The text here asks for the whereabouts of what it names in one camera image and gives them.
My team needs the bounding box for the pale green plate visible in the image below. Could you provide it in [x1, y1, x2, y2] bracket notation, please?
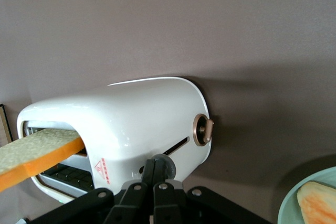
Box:
[277, 166, 336, 224]

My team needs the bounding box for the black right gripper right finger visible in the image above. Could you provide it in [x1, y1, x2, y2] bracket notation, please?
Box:
[154, 158, 268, 224]

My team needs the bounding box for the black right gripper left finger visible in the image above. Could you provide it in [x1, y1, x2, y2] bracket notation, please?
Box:
[31, 158, 156, 224]

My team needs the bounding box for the bread slice with orange crust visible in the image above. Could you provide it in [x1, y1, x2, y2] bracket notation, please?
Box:
[0, 126, 85, 193]

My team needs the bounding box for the white toaster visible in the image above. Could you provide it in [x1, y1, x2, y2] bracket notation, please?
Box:
[16, 76, 216, 205]

